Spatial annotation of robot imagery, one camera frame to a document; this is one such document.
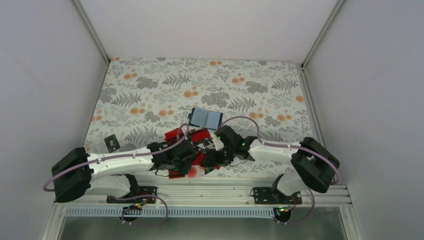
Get red card top centre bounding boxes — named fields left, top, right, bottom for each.
left=188, top=128, right=211, bottom=143

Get red card top left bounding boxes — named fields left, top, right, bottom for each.
left=165, top=128, right=184, bottom=142

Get white card with red circle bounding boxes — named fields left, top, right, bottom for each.
left=185, top=165, right=206, bottom=178

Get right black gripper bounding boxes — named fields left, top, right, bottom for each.
left=200, top=145, right=236, bottom=168

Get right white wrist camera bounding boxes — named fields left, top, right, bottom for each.
left=212, top=134, right=225, bottom=151

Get blue leather card holder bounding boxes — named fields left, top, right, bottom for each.
left=188, top=107, right=224, bottom=130

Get white slotted cable duct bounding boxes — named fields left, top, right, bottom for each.
left=64, top=206, right=274, bottom=219

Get floral table mat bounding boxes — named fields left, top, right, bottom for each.
left=74, top=56, right=324, bottom=179

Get red card bottom edge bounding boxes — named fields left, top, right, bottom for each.
left=168, top=170, right=186, bottom=179

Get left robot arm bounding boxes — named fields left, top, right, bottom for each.
left=49, top=139, right=198, bottom=203

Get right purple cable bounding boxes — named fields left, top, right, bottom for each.
left=215, top=115, right=341, bottom=226

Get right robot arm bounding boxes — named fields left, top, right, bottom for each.
left=200, top=125, right=340, bottom=204

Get aluminium frame rail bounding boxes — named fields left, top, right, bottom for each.
left=54, top=180, right=352, bottom=208

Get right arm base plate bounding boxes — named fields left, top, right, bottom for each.
left=249, top=187, right=303, bottom=205

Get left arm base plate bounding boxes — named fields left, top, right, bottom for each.
left=106, top=186, right=158, bottom=204

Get black vip card far left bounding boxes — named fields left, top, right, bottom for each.
left=104, top=134, right=121, bottom=153

